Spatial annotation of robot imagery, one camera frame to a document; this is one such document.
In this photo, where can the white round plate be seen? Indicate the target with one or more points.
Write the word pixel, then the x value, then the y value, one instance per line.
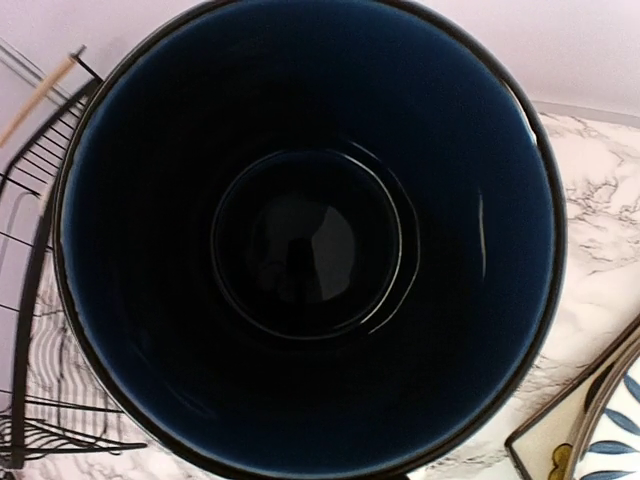
pixel 613 449

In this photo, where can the square floral plate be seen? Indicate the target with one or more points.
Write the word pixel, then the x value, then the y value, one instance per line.
pixel 540 448

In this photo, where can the dark blue mug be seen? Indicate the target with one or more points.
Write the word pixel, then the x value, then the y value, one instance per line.
pixel 309 239

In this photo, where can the black wire dish rack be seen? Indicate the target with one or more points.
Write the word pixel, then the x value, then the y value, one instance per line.
pixel 51 404

